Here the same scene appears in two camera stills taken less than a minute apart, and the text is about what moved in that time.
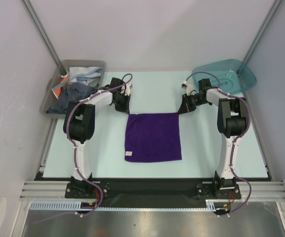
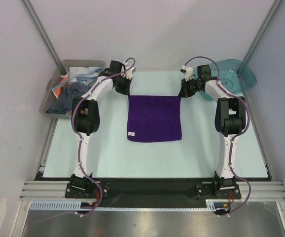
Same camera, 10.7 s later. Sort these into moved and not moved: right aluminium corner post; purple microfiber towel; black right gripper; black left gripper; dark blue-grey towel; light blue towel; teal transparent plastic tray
Moved: black right gripper; purple microfiber towel; black left gripper
Not moved: dark blue-grey towel; light blue towel; right aluminium corner post; teal transparent plastic tray
